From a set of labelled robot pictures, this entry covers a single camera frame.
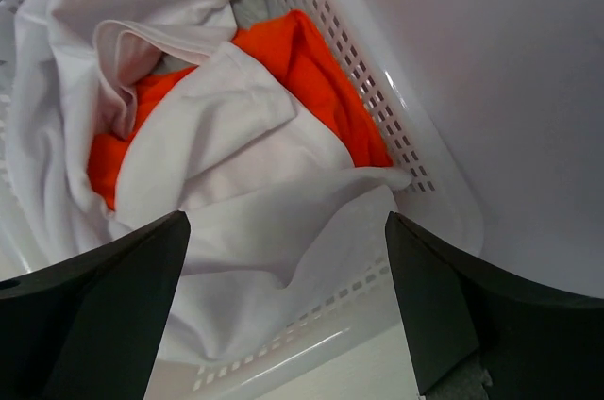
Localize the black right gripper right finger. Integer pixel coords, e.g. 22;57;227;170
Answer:
385;212;603;399

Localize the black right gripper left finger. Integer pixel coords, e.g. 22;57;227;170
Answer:
1;211;191;399

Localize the white t-shirt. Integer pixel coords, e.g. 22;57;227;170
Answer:
6;0;411;364

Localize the white plastic laundry basket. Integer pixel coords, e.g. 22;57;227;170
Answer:
0;0;486;400

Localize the orange t-shirt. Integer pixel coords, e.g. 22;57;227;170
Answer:
87;10;394;210

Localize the grey t-shirt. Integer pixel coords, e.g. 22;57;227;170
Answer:
230;0;269;29

